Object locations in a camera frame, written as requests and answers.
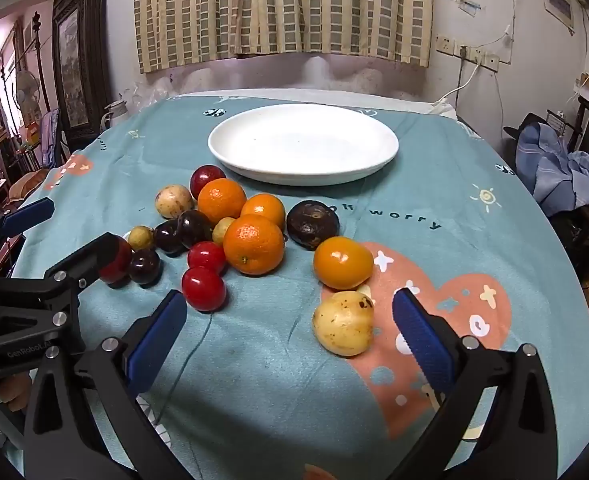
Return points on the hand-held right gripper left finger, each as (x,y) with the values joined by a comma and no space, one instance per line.
(157,347)

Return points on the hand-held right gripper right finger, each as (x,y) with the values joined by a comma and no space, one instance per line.
(422,345)

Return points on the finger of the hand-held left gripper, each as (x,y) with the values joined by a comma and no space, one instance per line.
(92,260)
(29,212)

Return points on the large red plum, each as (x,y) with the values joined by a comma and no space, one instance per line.
(205,176)
(119,262)

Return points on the dark purple plum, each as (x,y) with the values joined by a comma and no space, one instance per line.
(168,236)
(194,227)
(144,266)

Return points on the spotted yellow pear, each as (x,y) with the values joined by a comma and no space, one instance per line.
(343,322)

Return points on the yellow-orange tangerine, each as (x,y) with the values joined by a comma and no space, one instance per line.
(343,262)

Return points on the small tan round fruit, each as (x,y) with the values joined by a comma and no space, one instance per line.
(140,237)
(223,230)

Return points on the large orange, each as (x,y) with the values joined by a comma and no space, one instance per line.
(253,244)

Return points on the dark brown round fruit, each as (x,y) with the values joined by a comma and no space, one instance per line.
(312,223)

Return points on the white oval plate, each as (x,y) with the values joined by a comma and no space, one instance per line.
(299,145)

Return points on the person's left hand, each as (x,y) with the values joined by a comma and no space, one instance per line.
(13,391)

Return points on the small red plum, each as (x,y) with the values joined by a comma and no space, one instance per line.
(203,288)
(206,257)

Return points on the blue bag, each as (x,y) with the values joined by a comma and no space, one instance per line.
(49,130)

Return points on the teal printed blanket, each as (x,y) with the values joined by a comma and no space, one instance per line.
(274,385)

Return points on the standing fan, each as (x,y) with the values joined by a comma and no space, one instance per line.
(27,85)

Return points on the white kettle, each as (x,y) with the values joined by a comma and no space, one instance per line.
(117,112)

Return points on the dark wooden framed picture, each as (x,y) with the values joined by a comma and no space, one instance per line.
(74,70)

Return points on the black coat stand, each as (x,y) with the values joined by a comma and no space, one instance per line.
(38,60)

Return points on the blue cloth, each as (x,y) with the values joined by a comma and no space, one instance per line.
(549,170)

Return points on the black hat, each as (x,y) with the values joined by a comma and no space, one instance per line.
(527,124)

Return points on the clear plastic sheet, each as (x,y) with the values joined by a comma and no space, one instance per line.
(324,75)

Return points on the checkered beige curtain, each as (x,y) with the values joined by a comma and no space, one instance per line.
(274,10)

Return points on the white wall socket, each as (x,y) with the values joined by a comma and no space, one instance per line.
(443,44)
(462,52)
(489,61)

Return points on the small framed wall picture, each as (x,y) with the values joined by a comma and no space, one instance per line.
(558,2)

